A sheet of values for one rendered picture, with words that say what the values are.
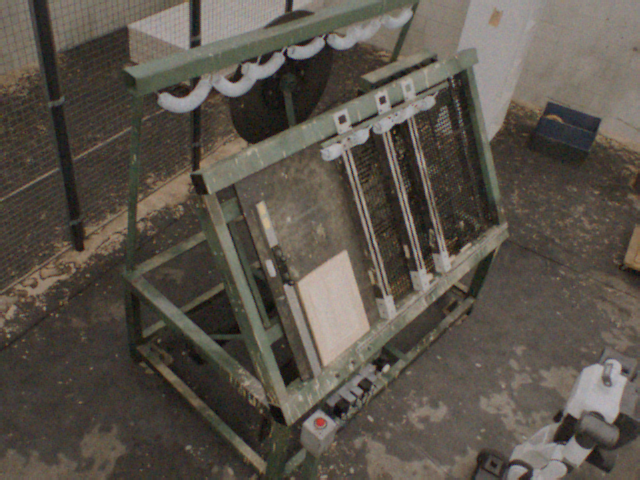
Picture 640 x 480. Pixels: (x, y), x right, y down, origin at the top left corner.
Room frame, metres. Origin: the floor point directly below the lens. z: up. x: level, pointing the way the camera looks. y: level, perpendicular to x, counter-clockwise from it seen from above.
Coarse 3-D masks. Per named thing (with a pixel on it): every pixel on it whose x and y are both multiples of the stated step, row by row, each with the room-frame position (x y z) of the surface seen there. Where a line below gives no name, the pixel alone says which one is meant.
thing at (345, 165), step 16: (352, 144) 2.76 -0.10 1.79; (336, 160) 2.74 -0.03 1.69; (352, 160) 2.75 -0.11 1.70; (352, 176) 2.72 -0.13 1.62; (352, 192) 2.66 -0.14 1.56; (352, 208) 2.65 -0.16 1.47; (368, 224) 2.63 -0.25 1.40; (368, 240) 2.57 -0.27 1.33; (368, 256) 2.55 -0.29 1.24; (384, 272) 2.54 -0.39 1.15; (384, 288) 2.50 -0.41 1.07; (384, 304) 2.45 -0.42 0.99
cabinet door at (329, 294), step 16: (336, 256) 2.44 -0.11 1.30; (320, 272) 2.32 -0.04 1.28; (336, 272) 2.39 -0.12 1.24; (352, 272) 2.46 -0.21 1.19; (304, 288) 2.21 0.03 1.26; (320, 288) 2.28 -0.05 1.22; (336, 288) 2.34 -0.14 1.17; (352, 288) 2.40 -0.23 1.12; (304, 304) 2.17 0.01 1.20; (320, 304) 2.23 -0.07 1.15; (336, 304) 2.29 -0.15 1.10; (352, 304) 2.36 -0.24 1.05; (320, 320) 2.18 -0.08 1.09; (336, 320) 2.24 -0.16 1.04; (352, 320) 2.30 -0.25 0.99; (320, 336) 2.12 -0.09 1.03; (336, 336) 2.19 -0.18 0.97; (352, 336) 2.25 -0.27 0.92; (320, 352) 2.08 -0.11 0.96; (336, 352) 2.13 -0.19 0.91
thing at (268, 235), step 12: (252, 204) 2.27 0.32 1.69; (264, 204) 2.29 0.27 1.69; (264, 216) 2.25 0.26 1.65; (264, 228) 2.22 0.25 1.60; (264, 240) 2.21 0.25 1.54; (276, 240) 2.23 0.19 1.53; (276, 276) 2.15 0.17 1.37; (288, 288) 2.13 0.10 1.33; (288, 300) 2.10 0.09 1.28; (288, 312) 2.09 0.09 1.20; (300, 312) 2.10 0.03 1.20; (300, 324) 2.07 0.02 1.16; (300, 336) 2.04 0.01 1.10; (300, 348) 2.03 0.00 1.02; (312, 348) 2.04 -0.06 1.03; (312, 360) 2.00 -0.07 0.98; (312, 372) 1.97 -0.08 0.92
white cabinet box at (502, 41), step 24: (480, 0) 6.16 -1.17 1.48; (504, 0) 6.06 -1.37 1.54; (528, 0) 5.97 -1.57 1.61; (480, 24) 6.13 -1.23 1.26; (504, 24) 6.03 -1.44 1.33; (528, 24) 6.37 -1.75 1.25; (480, 48) 6.10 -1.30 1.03; (504, 48) 6.00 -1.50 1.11; (528, 48) 6.47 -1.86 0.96; (480, 72) 6.07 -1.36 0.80; (504, 72) 5.97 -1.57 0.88; (480, 96) 6.04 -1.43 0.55; (504, 96) 6.39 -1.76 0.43
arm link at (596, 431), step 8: (592, 416) 1.64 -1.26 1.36; (592, 424) 1.60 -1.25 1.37; (600, 424) 1.60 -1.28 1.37; (584, 432) 1.58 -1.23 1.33; (592, 432) 1.57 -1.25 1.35; (600, 432) 1.57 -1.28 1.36; (608, 432) 1.57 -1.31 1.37; (576, 440) 1.59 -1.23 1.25; (584, 440) 1.57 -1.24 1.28; (592, 440) 1.56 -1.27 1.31; (600, 440) 1.55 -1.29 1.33; (608, 440) 1.54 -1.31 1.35; (584, 448) 1.56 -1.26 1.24
